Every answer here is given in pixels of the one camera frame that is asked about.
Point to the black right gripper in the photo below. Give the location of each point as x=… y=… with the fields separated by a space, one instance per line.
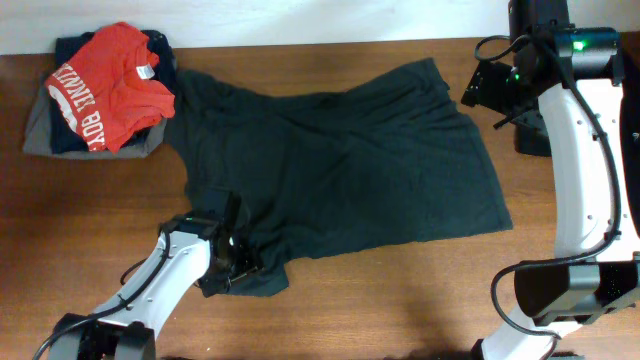
x=484 y=86

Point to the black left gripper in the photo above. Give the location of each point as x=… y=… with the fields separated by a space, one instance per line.
x=212 y=284

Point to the dark green Nike t-shirt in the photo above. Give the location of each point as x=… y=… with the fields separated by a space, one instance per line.
x=388 y=162

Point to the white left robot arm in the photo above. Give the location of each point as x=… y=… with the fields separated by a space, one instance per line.
x=204 y=247

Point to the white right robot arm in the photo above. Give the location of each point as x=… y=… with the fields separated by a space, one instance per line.
x=557 y=296

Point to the black t-shirt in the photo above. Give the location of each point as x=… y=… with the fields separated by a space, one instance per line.
x=630 y=125

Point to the navy folded garment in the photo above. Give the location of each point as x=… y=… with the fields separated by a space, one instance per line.
x=62 y=138

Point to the red folded t-shirt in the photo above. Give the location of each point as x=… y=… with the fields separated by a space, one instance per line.
x=110 y=89

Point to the grey folded garment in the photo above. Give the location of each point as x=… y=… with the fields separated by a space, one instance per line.
x=38 y=131

